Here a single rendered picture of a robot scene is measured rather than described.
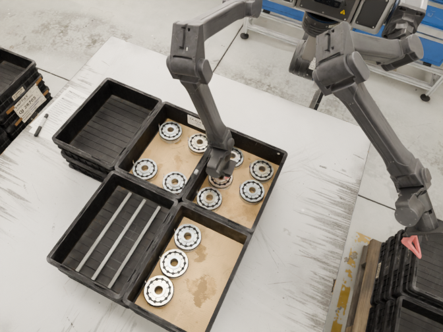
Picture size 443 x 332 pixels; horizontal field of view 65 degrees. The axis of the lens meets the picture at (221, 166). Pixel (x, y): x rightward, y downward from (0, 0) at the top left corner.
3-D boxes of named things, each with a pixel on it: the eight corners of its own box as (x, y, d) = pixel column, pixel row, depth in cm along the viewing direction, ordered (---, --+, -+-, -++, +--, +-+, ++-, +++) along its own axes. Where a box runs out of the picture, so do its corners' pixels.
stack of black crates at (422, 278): (380, 241, 212) (422, 212, 173) (430, 261, 207) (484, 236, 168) (368, 305, 192) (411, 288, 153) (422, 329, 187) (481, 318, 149)
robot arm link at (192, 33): (197, 26, 80) (160, 22, 84) (200, 82, 88) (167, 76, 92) (263, -11, 112) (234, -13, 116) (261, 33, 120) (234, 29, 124)
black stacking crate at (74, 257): (118, 183, 146) (112, 169, 136) (180, 213, 141) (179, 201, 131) (56, 269, 127) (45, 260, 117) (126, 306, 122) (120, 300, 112)
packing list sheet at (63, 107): (66, 85, 186) (66, 84, 185) (103, 100, 182) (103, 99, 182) (25, 130, 170) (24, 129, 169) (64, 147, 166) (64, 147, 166)
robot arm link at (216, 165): (233, 136, 121) (211, 131, 124) (220, 161, 116) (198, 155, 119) (237, 156, 131) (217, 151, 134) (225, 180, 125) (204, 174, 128)
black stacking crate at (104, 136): (112, 94, 170) (107, 77, 161) (165, 116, 166) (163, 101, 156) (59, 155, 151) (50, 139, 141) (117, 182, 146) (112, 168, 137)
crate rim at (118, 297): (113, 171, 138) (112, 168, 136) (180, 202, 133) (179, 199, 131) (46, 261, 119) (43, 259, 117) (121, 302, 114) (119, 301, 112)
